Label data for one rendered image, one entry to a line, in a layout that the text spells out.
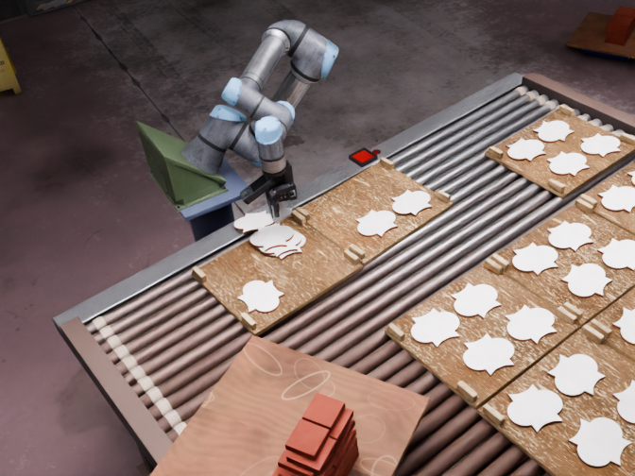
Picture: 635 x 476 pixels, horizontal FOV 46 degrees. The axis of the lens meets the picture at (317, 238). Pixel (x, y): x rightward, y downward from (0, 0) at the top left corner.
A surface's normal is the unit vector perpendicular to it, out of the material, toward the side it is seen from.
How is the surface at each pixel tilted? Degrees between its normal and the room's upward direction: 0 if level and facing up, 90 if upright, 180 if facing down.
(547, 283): 0
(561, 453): 0
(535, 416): 0
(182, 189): 90
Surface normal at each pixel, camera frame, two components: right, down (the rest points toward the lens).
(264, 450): -0.08, -0.75
